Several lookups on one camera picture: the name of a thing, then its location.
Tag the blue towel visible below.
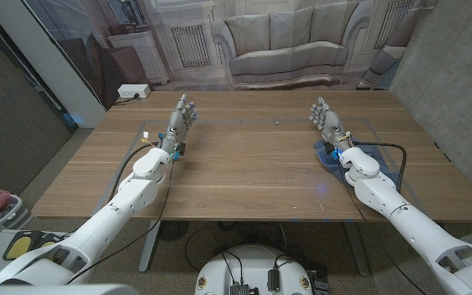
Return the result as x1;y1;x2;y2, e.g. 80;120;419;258
312;138;401;189

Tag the grey metal table leg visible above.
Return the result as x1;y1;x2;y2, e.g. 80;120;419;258
138;220;161;274
344;220;371;278

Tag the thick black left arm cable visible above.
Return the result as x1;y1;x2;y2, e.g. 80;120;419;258
107;141;161;204

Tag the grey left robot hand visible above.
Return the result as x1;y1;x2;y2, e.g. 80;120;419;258
160;93;200;155

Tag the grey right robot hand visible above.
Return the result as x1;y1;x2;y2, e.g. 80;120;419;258
308;96;354;153

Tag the printed sofa room backdrop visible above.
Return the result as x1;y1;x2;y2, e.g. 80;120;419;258
22;0;438;111

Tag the yellow and black pedal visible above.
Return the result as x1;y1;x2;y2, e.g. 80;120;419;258
2;229;67;261

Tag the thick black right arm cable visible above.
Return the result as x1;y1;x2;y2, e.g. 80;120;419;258
350;141;408;193

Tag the white power strip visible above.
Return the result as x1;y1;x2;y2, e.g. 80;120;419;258
116;84;152;99

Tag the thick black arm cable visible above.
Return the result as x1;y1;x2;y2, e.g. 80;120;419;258
107;141;161;204
350;141;408;193

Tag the black floor cable loop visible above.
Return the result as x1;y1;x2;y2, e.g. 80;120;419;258
184;226;245;288

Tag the black round fan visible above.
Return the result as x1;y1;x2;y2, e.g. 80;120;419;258
157;220;190;243

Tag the white robot torso base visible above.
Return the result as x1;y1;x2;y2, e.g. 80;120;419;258
193;244;315;295

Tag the black adapter box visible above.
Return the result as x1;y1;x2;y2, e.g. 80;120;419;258
266;268;281;294

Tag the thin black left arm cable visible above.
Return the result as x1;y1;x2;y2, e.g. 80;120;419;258
64;159;175;286

